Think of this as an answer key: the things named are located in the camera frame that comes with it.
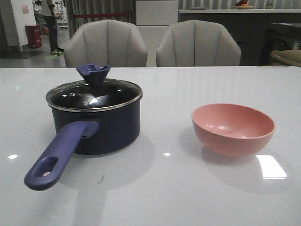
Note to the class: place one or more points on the left grey chair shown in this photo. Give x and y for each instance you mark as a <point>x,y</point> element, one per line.
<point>106,42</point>

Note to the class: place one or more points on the right grey chair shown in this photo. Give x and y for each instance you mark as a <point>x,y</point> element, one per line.
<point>197,43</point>

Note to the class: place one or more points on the glass lid blue knob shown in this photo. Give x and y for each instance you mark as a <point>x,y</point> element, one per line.
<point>94,93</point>

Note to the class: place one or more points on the white cabinet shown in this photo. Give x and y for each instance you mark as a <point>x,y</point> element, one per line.
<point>152,19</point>

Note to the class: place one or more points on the red bin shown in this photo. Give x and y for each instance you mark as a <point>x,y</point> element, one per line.
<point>33,36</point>

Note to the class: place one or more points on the red barrier belt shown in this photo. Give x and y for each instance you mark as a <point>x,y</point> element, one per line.
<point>101,15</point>

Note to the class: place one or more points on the dark kitchen counter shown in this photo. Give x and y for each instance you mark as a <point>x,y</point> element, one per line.
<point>247,26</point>

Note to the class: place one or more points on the dark blue saucepan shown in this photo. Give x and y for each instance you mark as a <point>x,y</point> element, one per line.
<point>92,133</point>

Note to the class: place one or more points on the person in background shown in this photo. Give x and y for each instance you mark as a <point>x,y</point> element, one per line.
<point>50,16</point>

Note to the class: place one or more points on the fruit plate on counter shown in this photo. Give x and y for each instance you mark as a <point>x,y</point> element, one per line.
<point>243,4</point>

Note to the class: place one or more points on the grey chair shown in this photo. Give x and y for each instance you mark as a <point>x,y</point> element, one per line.
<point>106,42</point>
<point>197,43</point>

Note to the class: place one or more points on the pink bowl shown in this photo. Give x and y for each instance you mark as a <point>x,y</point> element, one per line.
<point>231,129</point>

